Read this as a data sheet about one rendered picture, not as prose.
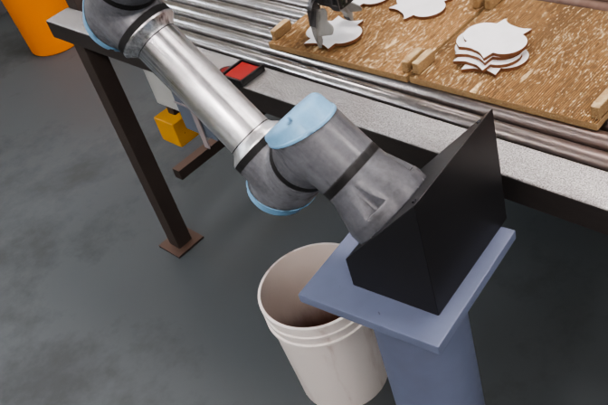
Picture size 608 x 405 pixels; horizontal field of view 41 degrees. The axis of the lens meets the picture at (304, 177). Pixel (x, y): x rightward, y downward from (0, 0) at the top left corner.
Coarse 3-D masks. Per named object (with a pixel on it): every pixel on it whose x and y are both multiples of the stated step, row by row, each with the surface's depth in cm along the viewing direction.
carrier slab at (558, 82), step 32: (512, 0) 182; (544, 32) 169; (576, 32) 166; (448, 64) 169; (544, 64) 160; (576, 64) 158; (480, 96) 158; (512, 96) 155; (544, 96) 153; (576, 96) 150
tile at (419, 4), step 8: (400, 0) 193; (408, 0) 192; (416, 0) 191; (424, 0) 190; (432, 0) 189; (440, 0) 189; (448, 0) 188; (392, 8) 191; (400, 8) 190; (408, 8) 189; (416, 8) 188; (424, 8) 187; (432, 8) 186; (440, 8) 186; (408, 16) 186; (416, 16) 186; (424, 16) 185; (432, 16) 185
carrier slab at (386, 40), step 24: (456, 0) 188; (384, 24) 188; (408, 24) 185; (432, 24) 183; (456, 24) 180; (288, 48) 191; (312, 48) 188; (336, 48) 185; (360, 48) 183; (384, 48) 180; (408, 48) 178; (432, 48) 175; (384, 72) 173; (408, 72) 170
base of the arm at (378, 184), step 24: (360, 168) 125; (384, 168) 126; (408, 168) 130; (336, 192) 127; (360, 192) 125; (384, 192) 124; (408, 192) 124; (360, 216) 125; (384, 216) 123; (360, 240) 128
